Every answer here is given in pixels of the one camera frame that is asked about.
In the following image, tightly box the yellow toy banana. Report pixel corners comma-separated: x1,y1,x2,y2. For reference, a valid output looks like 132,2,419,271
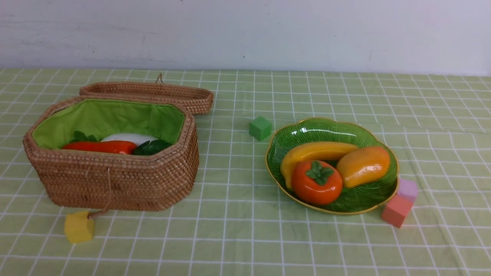
280,141,358,191

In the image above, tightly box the orange toy persimmon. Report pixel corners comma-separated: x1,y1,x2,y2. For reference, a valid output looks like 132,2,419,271
290,159,343,206

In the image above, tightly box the yellow orange toy mango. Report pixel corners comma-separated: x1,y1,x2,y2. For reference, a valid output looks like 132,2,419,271
336,146,390,189

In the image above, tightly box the orange toy carrot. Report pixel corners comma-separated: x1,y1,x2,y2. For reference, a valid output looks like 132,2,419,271
62,140,172,156

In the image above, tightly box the white toy radish with leaves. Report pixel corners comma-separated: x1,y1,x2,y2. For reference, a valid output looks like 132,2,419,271
70,131,158,146

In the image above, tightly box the green foam cube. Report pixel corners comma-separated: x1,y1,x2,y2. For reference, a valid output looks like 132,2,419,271
249,116,272,141

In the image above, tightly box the woven wicker basket lid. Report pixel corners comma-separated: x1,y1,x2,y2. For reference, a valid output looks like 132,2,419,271
79,74,214,115

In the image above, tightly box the woven wicker basket green lining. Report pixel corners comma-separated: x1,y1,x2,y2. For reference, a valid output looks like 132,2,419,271
23,96,199,211

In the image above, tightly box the green glass leaf plate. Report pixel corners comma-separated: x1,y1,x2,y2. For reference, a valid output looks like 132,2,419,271
265,117,399,215

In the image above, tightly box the orange foam cube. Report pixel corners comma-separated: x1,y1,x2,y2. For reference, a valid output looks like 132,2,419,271
381,195,413,228

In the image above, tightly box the pink foam cube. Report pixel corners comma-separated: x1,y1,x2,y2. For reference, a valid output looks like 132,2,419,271
397,178,419,203

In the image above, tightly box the yellow foam cube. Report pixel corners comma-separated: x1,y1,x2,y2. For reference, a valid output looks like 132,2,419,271
64,211,94,244

